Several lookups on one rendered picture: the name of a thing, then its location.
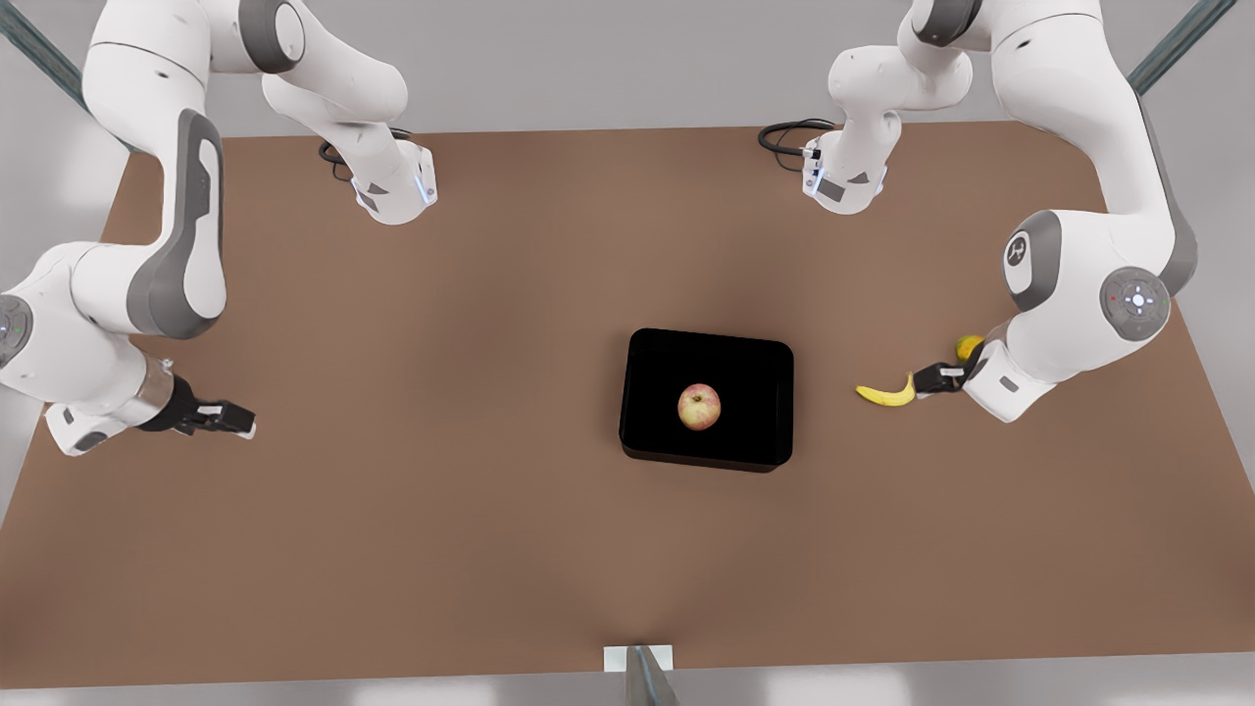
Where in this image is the yellow banana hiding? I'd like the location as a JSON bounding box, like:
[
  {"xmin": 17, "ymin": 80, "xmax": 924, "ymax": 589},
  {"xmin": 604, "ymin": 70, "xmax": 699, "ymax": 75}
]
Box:
[{"xmin": 856, "ymin": 373, "xmax": 917, "ymax": 407}]

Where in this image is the black rectangular tray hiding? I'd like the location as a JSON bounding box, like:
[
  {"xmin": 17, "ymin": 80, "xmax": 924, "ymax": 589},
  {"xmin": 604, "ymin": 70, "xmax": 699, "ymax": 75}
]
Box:
[{"xmin": 619, "ymin": 328, "xmax": 795, "ymax": 474}]

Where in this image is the red yellow apple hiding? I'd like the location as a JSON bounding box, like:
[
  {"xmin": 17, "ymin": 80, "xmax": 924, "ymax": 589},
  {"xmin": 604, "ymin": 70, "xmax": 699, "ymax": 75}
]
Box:
[{"xmin": 678, "ymin": 383, "xmax": 723, "ymax": 432}]

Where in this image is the black cable loop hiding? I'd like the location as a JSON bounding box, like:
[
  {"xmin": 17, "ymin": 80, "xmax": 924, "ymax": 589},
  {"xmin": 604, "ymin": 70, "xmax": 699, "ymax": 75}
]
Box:
[
  {"xmin": 318, "ymin": 127, "xmax": 417, "ymax": 183},
  {"xmin": 758, "ymin": 119, "xmax": 840, "ymax": 162}
]

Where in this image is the silver frame post with foot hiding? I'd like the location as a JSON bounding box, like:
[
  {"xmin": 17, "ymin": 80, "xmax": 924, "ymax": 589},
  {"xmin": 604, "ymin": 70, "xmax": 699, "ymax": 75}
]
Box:
[{"xmin": 603, "ymin": 644, "xmax": 679, "ymax": 706}]

